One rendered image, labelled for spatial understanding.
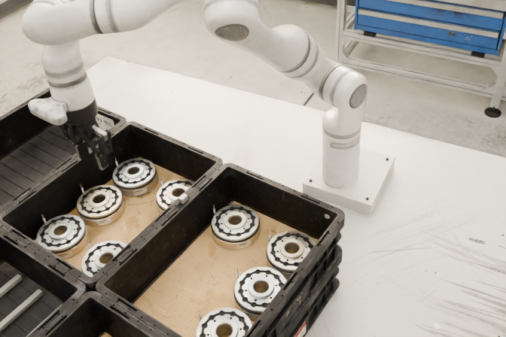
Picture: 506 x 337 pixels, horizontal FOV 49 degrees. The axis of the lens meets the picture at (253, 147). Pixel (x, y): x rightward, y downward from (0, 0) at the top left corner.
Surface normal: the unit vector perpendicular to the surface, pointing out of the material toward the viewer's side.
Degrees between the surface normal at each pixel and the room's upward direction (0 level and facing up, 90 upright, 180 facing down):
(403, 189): 0
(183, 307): 0
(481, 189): 0
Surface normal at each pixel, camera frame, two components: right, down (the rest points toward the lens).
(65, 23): 0.23, 0.56
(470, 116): -0.06, -0.77
